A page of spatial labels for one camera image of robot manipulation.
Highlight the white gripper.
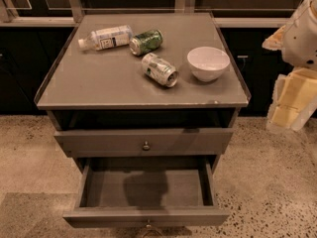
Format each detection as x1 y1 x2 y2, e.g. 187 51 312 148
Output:
262 0 317 133

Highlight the white green 7up can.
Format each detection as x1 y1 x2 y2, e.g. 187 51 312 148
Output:
142 53 178 87

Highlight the closed top drawer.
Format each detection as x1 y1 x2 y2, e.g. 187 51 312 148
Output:
54 128 233 158

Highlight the dark green soda can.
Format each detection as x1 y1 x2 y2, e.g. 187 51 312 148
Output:
130 30 163 56

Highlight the grey drawer cabinet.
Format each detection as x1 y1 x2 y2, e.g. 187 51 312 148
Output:
34 12 252 230

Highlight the round top drawer knob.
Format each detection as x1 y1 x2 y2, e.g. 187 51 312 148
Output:
143 141 151 151

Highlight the open middle drawer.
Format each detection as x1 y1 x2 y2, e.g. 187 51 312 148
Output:
63 156 229 228

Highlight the white ceramic bowl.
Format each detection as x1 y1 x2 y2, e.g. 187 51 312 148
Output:
187 47 230 82

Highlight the clear plastic water bottle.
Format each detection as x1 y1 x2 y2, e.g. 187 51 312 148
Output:
78 25 133 51

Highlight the metal middle drawer handle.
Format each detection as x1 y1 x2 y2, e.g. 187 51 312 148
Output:
139 220 162 238

